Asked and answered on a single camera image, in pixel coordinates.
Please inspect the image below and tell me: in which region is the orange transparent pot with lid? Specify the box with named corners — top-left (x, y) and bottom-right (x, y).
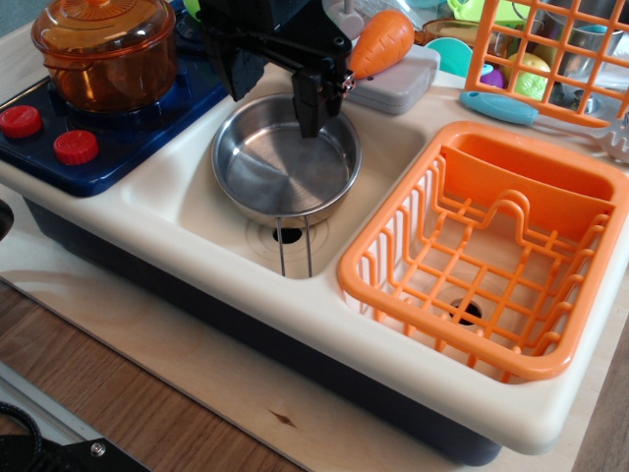
top-left (30, 0), bottom-right (178, 113)

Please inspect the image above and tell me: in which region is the red stove knob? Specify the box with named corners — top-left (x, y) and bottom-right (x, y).
top-left (53, 130), bottom-right (99, 165)
top-left (0, 105), bottom-right (43, 139)

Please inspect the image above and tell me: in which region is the red stove knob left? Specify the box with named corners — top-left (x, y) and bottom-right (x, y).
top-left (0, 105), bottom-right (43, 139)

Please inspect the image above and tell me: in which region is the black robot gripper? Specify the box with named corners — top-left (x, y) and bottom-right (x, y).
top-left (198, 1), bottom-right (353, 138)

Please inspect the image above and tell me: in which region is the teal plastic cup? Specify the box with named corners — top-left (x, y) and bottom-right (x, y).
top-left (426, 37), bottom-right (473, 78)

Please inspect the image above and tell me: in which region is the purple toy piece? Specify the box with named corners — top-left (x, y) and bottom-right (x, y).
top-left (480, 64), bottom-right (506, 89)

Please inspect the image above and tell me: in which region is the red stove knob right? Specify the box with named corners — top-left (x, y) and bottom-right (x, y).
top-left (53, 130), bottom-right (99, 165)

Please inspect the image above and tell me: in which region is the black cable bottom left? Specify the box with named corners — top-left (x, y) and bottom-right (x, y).
top-left (0, 400), bottom-right (45, 472)

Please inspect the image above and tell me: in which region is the blue toy stove top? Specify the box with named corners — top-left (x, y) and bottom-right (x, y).
top-left (1, 1), bottom-right (226, 197)

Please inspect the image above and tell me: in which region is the yellow green toy vegetable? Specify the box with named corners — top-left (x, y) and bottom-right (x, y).
top-left (513, 53), bottom-right (550, 101)

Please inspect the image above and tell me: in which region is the green toy pear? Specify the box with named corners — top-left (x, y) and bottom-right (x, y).
top-left (183, 0), bottom-right (200, 22)

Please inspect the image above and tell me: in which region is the orange plastic grid basket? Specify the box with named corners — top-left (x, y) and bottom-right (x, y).
top-left (465, 1), bottom-right (628, 127)

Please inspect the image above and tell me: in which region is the grey toy faucet base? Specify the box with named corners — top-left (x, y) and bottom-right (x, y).
top-left (347, 45), bottom-right (441, 115)

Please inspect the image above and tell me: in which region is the steel pot in basket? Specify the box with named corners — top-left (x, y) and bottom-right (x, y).
top-left (504, 1), bottom-right (628, 121)

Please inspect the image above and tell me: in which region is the teal handled slotted spatula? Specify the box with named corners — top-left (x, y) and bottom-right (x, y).
top-left (459, 91), bottom-right (628, 163)

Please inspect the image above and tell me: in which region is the brown transparent lid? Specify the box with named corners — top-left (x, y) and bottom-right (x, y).
top-left (415, 19), bottom-right (478, 48)

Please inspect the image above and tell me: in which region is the stainless steel pan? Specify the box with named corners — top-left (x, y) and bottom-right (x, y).
top-left (210, 92), bottom-right (364, 277)

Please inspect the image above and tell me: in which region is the cream toy sink unit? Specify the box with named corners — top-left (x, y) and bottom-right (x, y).
top-left (1, 73), bottom-right (628, 471)

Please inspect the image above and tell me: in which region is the orange dish drying rack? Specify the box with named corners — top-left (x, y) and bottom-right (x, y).
top-left (337, 121), bottom-right (628, 383)

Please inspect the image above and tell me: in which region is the orange toy carrot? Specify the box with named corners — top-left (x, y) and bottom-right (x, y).
top-left (349, 10), bottom-right (415, 80)

